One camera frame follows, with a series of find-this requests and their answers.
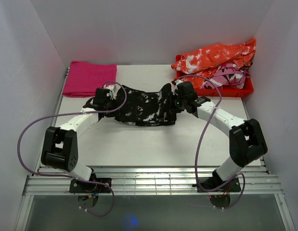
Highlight black white tie-dye trousers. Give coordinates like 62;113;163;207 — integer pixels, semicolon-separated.
105;83;176;127

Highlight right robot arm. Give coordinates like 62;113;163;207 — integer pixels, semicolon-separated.
173;80;268;192

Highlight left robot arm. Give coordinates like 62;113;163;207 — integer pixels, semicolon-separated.
41;85;117;192

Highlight folded magenta trousers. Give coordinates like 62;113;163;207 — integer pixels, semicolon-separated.
62;61;117;98

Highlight orange white tie-dye trousers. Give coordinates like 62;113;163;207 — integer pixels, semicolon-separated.
171;38;257;90

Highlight pink camouflage trousers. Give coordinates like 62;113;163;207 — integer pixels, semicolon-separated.
201;63;250;90

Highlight red plastic bin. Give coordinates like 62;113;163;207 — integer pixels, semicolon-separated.
171;54;253;98

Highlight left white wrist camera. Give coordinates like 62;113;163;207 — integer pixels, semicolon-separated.
105;84;117;100

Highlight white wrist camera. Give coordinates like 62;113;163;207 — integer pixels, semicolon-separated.
171;79;182;94
105;84;117;100

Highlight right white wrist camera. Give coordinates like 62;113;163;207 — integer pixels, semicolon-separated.
171;79;182;94

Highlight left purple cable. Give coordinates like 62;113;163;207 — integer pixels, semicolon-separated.
17;81;128;217

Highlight purple cable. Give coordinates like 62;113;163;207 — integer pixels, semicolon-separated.
17;81;128;217
174;75;246;210

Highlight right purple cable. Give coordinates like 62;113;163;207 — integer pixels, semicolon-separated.
174;75;246;210

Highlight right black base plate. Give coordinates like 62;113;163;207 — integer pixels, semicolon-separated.
192;177;241;193

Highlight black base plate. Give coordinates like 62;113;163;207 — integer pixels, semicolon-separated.
69;178;112;194
192;177;241;193

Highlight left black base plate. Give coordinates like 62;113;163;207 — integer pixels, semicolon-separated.
69;178;112;194

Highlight aluminium rail frame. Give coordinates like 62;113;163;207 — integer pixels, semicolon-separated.
24;166;283;195

